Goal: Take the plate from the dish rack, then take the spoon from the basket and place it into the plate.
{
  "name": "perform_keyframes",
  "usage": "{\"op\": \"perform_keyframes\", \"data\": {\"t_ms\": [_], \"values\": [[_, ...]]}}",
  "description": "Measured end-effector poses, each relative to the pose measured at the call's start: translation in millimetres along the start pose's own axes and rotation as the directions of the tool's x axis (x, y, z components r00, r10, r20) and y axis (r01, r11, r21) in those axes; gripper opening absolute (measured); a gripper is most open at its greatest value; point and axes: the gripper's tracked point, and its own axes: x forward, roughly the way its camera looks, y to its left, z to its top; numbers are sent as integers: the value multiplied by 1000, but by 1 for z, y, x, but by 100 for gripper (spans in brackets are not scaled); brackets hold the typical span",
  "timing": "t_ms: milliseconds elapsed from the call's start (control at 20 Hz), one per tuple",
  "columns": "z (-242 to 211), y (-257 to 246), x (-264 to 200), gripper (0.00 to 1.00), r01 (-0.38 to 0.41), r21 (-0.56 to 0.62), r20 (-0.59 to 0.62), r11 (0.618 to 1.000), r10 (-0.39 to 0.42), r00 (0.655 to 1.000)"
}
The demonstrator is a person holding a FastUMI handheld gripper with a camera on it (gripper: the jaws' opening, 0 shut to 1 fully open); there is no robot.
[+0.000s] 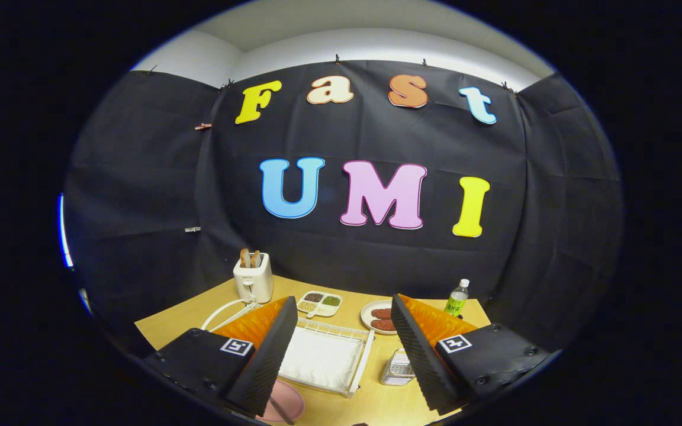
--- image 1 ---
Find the metal wire basket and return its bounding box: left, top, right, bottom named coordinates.
left=380, top=348, right=416, bottom=386

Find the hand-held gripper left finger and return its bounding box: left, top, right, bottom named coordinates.
left=143, top=296, right=299, bottom=418

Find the white ribbed drain mat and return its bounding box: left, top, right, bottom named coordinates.
left=279, top=325, right=364, bottom=391

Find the white toaster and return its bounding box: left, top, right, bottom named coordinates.
left=233, top=253, right=274, bottom=304

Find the white wire dish rack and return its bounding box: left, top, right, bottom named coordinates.
left=201, top=298, right=375, bottom=398

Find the white divided dish with beans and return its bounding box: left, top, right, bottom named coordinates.
left=297, top=291, right=343, bottom=318

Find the white plate with meat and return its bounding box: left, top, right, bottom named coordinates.
left=361, top=300, right=401, bottom=336

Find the green label drink bottle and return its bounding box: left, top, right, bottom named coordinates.
left=443, top=279, right=470, bottom=318

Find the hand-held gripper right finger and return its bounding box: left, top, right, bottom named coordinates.
left=391, top=293, right=555, bottom=415

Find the pink plate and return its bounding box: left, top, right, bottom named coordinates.
left=256, top=379, right=305, bottom=423

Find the dark-handled metal spoon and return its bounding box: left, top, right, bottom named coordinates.
left=268, top=396, right=295, bottom=425

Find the black backdrop cloth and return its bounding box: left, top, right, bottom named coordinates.
left=63, top=59, right=625, bottom=356

